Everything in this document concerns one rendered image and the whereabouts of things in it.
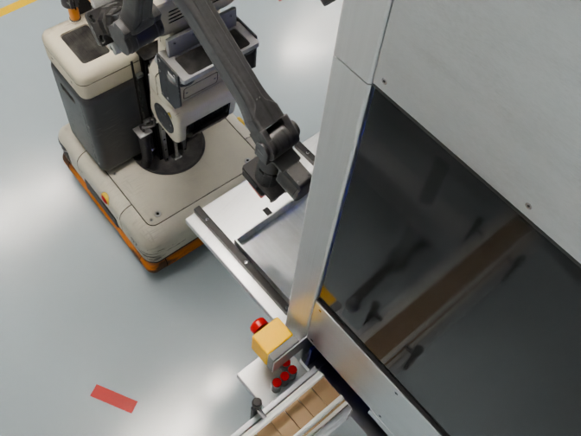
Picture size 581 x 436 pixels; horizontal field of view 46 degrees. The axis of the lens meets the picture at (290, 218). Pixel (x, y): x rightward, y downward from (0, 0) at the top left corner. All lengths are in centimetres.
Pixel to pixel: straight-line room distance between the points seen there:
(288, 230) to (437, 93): 106
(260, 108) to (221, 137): 137
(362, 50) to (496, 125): 18
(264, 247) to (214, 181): 87
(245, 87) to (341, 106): 45
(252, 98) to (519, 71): 73
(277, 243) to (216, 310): 92
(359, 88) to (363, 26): 9
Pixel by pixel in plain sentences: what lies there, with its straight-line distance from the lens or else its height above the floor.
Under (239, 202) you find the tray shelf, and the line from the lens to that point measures 177.
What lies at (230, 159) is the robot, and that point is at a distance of 259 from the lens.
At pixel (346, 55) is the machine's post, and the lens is 80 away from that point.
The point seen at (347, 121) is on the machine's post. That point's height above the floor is 172.
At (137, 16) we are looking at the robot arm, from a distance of 154.
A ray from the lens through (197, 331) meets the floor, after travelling 256.
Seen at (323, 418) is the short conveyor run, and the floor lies 93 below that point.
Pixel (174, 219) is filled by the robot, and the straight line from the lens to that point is 245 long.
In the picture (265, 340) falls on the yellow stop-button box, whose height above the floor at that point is 103.
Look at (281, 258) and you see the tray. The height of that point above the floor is 88.
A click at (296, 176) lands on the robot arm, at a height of 129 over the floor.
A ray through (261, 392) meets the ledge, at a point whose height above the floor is 88.
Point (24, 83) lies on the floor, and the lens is 332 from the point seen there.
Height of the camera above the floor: 238
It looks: 59 degrees down
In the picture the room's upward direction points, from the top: 8 degrees clockwise
